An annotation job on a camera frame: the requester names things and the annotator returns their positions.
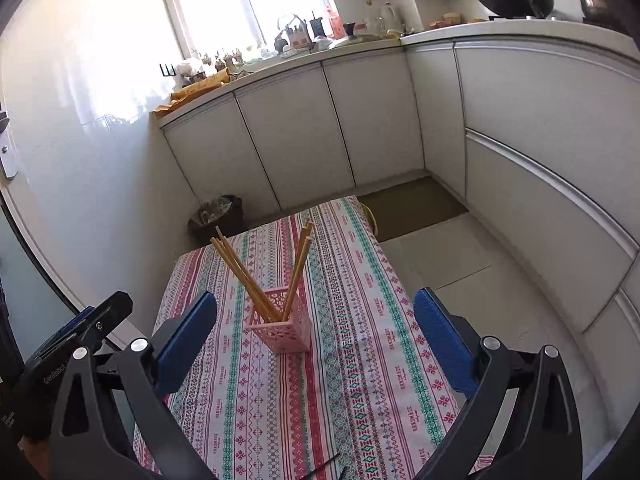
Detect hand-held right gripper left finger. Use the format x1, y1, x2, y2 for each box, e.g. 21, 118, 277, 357
49, 290, 218, 480

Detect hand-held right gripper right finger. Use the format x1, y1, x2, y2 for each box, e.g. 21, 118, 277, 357
410, 287, 583, 480

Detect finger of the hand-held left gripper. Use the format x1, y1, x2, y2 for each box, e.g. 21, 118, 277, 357
30, 291, 133, 361

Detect bunch of wooden chopsticks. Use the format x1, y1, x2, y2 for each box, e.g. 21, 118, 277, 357
210, 220, 316, 323

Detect pink plastic utensil holder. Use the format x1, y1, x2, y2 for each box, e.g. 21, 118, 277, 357
244, 286, 312, 355

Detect person's left hand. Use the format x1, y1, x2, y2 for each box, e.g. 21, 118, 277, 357
19, 439, 54, 480

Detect striped patterned tablecloth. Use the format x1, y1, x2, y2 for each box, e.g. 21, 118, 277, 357
132, 195, 496, 480

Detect black trash bin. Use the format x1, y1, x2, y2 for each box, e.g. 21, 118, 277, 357
187, 195, 246, 247

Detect brown floor mat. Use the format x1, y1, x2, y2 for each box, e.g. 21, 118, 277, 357
360, 176, 468, 243

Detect yellow plastic stool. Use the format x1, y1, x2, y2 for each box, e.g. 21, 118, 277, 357
360, 201, 379, 235

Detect brown paper bags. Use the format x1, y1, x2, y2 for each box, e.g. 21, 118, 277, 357
155, 71, 231, 113

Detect white kitchen cabinets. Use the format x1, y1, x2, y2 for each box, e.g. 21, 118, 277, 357
159, 35, 640, 441

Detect row of small bottles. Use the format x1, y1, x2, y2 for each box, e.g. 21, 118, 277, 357
191, 46, 245, 70

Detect white kitchen countertop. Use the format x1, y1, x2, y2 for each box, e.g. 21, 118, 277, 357
152, 17, 631, 128

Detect kitchen window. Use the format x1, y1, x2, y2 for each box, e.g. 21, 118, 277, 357
157, 0, 336, 63

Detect white electric kettle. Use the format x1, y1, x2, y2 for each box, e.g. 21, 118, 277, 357
380, 2, 405, 33

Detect metal door handle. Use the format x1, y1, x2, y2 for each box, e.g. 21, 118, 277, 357
0, 107, 18, 181

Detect wire basket with bottles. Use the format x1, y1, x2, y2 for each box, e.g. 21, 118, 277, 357
274, 14, 313, 58

